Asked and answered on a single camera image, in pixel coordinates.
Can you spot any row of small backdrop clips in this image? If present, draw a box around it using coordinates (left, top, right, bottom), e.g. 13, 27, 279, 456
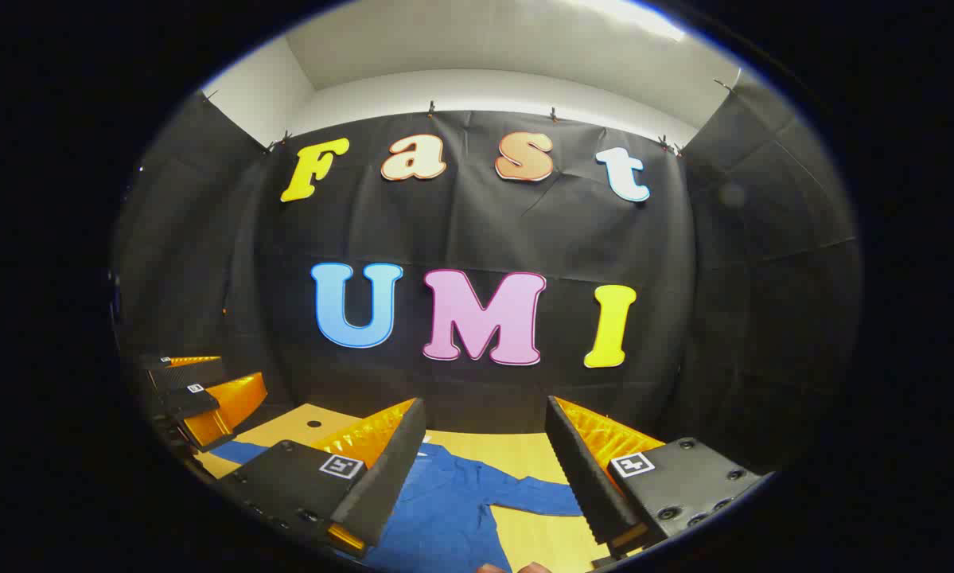
202, 78, 736, 156

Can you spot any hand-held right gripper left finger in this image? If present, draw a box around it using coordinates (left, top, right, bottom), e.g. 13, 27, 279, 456
210, 396, 428, 558

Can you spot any blue button-up shirt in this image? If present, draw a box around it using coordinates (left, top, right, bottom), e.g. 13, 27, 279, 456
210, 440, 585, 573

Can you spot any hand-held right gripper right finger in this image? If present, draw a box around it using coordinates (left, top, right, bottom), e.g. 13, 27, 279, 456
544, 395, 770, 567

